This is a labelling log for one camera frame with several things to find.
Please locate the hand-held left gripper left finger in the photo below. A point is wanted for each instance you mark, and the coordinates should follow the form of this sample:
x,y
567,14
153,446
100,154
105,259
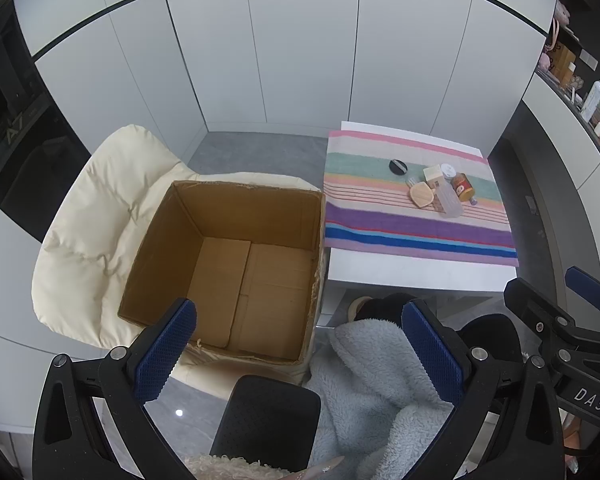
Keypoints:
x,y
165,355

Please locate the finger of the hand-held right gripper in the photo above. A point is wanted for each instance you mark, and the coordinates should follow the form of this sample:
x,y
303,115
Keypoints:
x,y
535,310
587,286

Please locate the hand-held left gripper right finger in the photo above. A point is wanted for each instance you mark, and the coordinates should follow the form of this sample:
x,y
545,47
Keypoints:
x,y
432,355

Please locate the brown cardboard box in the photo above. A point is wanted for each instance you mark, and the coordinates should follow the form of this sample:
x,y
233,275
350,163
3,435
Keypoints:
x,y
230,270

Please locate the clear square container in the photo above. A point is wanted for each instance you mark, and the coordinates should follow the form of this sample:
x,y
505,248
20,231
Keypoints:
x,y
451,203

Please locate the brown can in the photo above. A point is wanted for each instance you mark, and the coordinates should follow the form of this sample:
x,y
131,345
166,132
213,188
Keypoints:
x,y
464,186

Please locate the peach square compact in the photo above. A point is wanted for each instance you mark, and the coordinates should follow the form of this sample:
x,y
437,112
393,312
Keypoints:
x,y
421,195

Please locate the black round compact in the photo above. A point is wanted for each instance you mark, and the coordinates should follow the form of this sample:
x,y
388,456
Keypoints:
x,y
398,165

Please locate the black clothing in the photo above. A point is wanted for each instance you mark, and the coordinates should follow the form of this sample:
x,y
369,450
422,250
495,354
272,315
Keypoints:
x,y
485,332

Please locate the grey fleece blanket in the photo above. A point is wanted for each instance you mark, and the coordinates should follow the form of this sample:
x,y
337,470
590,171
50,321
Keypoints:
x,y
375,400

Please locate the white table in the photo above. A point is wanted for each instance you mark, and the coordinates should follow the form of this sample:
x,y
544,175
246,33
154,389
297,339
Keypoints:
x,y
405,280

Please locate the beige slipper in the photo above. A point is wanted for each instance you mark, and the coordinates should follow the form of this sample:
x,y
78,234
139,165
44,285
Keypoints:
x,y
358,307

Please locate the striped colourful cloth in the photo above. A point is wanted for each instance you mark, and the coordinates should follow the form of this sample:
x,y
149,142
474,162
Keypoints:
x,y
415,240

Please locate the cream fluffy cloth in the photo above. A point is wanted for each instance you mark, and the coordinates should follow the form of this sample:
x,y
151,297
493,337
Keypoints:
x,y
230,466

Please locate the cream padded chair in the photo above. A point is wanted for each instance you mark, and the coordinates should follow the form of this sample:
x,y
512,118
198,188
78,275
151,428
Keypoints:
x,y
95,220

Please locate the white round jar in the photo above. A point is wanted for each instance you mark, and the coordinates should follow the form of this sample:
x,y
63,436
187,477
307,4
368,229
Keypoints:
x,y
448,170

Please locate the white bottle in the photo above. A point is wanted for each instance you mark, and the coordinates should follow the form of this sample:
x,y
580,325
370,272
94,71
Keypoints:
x,y
594,101

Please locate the pink plush toy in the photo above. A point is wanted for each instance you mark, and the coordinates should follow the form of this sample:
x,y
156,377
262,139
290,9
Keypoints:
x,y
559,17

